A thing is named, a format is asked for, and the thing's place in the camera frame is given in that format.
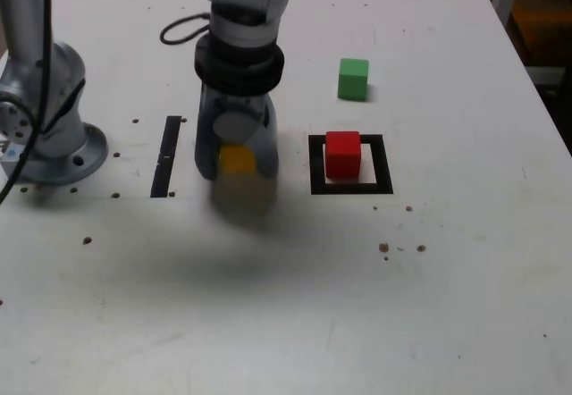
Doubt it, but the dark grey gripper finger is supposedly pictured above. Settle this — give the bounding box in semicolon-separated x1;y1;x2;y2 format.
194;113;221;181

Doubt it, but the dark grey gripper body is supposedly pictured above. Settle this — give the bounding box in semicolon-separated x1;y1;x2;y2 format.
198;84;274;119

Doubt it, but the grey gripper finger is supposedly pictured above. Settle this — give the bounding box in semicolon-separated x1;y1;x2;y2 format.
214;111;279;179

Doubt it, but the yellow cube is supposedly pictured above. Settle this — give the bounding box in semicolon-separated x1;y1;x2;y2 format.
218;143;258;176

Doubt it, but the green cube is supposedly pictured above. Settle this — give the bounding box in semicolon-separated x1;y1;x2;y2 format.
337;57;370;101

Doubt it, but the red cube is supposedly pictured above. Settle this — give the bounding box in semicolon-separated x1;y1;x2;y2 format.
324;130;362;180

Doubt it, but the black tape square outline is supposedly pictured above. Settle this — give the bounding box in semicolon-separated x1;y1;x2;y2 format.
307;134;394;196

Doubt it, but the black tape strip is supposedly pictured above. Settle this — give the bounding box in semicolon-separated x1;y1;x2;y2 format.
149;115;183;198

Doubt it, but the white board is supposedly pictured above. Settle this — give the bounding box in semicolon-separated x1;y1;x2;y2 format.
526;66;567;87

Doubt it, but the short looped black cable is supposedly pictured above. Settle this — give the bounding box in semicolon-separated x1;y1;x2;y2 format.
159;12;211;47

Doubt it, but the long black cable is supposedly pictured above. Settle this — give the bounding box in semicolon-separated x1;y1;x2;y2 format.
0;0;54;206

